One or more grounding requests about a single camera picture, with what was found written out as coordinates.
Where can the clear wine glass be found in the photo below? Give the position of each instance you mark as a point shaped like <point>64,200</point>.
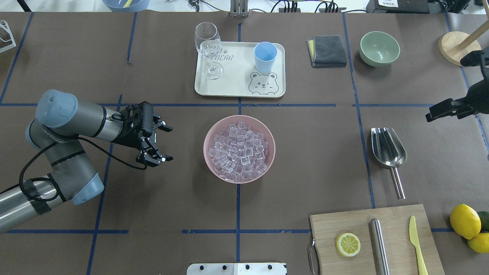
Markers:
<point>208,44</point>

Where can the yellow plastic fork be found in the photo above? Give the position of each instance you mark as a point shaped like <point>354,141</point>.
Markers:
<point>127,3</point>

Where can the cream bear tray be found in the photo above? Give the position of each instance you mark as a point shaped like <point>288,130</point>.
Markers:
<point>240,77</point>

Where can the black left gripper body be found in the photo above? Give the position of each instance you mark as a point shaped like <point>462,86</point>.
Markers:
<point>129,138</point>

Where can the wooden cutting board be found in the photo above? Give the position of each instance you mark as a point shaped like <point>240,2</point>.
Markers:
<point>401,256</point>

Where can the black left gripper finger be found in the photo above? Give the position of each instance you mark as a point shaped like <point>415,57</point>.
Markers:
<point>152,158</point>
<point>158,123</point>

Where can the white wire cup rack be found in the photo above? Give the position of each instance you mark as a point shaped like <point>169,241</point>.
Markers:
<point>7,40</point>

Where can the pile of clear ice cubes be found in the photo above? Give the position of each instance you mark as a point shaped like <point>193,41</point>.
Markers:
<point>240,151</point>

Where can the yellow lemon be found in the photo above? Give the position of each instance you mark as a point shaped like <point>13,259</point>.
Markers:
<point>479,243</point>
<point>465,221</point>

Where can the wooden cup stand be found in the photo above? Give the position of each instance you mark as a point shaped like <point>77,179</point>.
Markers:
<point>467,21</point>

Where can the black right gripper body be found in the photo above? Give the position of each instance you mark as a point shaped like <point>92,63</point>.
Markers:
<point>477,93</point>

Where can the blue bowl with fork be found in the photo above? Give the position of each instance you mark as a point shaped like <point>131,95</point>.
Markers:
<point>117,5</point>

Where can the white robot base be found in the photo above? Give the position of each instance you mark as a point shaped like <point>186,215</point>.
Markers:
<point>257,268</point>

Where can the green lime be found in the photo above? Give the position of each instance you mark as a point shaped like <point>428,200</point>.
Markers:
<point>484,218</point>

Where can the green bowl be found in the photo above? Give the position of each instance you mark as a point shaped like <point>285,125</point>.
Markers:
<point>378,49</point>

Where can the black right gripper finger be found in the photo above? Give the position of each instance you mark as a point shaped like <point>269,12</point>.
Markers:
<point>448,107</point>

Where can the blue plastic cup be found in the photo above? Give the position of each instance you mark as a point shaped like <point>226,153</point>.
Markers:
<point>265,54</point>

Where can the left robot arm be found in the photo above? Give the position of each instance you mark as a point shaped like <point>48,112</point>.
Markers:
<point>61,171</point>

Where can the metal ice scoop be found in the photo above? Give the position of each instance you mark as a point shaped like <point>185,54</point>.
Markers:
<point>390,153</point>

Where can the grey folded cloth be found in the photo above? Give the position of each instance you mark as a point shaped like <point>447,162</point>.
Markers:
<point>327,51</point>

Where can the lemon half slice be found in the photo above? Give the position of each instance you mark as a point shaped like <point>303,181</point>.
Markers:
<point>348,244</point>

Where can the yellow plastic knife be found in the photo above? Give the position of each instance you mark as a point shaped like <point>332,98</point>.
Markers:
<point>414,239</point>

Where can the pink bowl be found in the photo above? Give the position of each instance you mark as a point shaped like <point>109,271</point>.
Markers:
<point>214,164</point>

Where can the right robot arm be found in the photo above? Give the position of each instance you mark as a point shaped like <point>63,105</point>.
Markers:
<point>478,58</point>

